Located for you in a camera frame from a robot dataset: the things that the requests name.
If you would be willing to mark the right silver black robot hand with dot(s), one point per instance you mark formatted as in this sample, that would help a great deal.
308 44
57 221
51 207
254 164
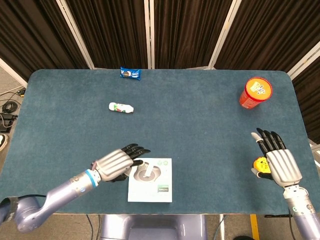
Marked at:
283 167

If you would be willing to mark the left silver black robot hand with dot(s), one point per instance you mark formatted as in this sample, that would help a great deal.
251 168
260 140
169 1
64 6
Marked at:
113 163

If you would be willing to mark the left lavender robot arm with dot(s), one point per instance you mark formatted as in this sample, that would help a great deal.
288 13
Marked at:
62 192

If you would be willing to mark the right lavender robot arm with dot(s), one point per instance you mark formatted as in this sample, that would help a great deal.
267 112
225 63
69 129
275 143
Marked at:
305 220

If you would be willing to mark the lavender robot base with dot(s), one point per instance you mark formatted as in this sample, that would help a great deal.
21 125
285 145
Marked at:
150 227

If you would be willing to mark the mint green Philips box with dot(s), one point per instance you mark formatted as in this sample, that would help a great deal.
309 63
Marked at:
150 193

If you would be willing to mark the yellow round tape measure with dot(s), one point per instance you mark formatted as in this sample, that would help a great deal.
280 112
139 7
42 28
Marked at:
261 165

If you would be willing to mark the white milk drink bottle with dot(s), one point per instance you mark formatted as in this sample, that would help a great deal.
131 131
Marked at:
120 107

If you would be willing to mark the yellow floor strip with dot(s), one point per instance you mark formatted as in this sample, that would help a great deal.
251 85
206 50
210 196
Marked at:
254 227

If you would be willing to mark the dark pleated partition panel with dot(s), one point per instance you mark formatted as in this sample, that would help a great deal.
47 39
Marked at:
310 100
112 32
187 30
37 37
270 32

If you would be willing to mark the red round canister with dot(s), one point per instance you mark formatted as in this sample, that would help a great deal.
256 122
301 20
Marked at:
257 90

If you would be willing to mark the blue table cover cloth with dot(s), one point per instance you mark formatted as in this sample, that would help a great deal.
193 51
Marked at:
200 137

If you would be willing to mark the blue cookie packet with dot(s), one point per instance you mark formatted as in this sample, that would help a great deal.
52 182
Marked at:
130 73

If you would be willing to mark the white shoe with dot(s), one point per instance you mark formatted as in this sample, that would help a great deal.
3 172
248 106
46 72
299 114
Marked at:
3 142

